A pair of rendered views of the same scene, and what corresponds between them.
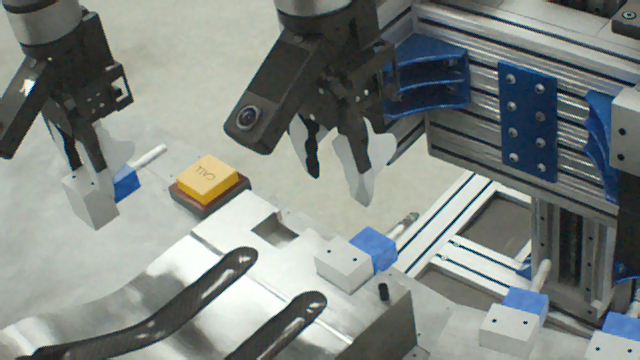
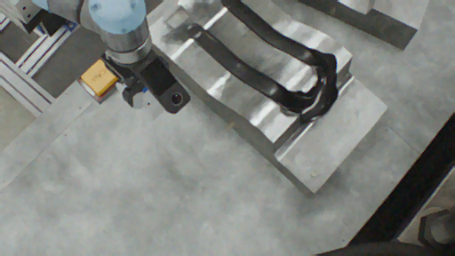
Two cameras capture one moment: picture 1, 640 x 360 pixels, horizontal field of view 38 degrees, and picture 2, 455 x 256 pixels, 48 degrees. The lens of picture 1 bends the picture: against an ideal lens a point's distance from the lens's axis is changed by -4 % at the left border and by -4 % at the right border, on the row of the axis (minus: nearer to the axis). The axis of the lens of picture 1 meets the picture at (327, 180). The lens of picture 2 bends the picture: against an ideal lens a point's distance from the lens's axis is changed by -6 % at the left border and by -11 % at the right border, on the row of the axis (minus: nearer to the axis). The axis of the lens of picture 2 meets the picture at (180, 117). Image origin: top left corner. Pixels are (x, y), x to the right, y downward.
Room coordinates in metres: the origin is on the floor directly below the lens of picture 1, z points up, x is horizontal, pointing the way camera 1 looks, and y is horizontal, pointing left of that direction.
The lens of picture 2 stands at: (0.81, 0.66, 1.93)
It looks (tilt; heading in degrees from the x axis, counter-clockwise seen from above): 71 degrees down; 272
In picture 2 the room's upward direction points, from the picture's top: 11 degrees counter-clockwise
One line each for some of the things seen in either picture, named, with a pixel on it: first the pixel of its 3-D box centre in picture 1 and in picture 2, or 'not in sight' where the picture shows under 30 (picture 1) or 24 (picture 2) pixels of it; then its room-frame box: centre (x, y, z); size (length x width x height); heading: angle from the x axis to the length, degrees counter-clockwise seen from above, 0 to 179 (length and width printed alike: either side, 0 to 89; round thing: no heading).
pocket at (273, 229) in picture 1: (282, 240); (177, 19); (0.80, 0.06, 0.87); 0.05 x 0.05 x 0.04; 37
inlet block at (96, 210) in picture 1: (122, 175); (138, 86); (0.90, 0.24, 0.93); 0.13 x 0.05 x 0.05; 127
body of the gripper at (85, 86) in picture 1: (72, 72); (131, 57); (0.89, 0.25, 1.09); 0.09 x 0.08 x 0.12; 127
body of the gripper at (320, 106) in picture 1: (333, 52); not in sight; (0.73, -0.03, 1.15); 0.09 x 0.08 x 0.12; 127
